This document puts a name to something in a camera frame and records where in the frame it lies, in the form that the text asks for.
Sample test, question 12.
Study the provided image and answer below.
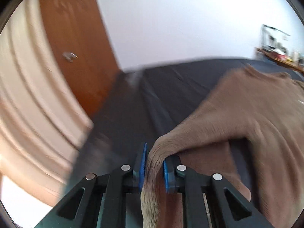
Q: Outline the brown fleece garment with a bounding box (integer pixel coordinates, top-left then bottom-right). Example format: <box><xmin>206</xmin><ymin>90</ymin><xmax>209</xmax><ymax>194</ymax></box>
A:
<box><xmin>141</xmin><ymin>66</ymin><xmax>303</xmax><ymax>227</ymax></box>

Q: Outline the black table cover sheet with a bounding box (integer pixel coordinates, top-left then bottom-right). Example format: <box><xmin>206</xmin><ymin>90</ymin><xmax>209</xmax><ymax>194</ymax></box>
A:
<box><xmin>64</xmin><ymin>57</ymin><xmax>304</xmax><ymax>228</ymax></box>

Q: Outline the beige curtain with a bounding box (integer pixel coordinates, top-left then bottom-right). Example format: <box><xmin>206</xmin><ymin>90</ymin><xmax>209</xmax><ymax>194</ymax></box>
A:
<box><xmin>1</xmin><ymin>0</ymin><xmax>93</xmax><ymax>206</ymax></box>

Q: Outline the silver door knob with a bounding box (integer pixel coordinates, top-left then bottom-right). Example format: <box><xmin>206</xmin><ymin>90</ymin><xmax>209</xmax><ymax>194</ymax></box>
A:
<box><xmin>62</xmin><ymin>51</ymin><xmax>78</xmax><ymax>62</ymax></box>

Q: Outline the brown wooden door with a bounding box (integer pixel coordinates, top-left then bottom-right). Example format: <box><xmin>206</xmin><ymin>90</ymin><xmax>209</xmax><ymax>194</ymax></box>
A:
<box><xmin>39</xmin><ymin>0</ymin><xmax>120</xmax><ymax>118</ymax></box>

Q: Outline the wooden side desk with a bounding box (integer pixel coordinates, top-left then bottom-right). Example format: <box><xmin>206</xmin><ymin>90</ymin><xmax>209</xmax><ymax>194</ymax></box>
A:
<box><xmin>256</xmin><ymin>48</ymin><xmax>303</xmax><ymax>75</ymax></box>

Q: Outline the metal frame on desk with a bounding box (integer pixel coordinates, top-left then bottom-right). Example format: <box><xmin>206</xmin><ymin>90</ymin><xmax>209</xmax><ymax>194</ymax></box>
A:
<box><xmin>261</xmin><ymin>24</ymin><xmax>290</xmax><ymax>55</ymax></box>

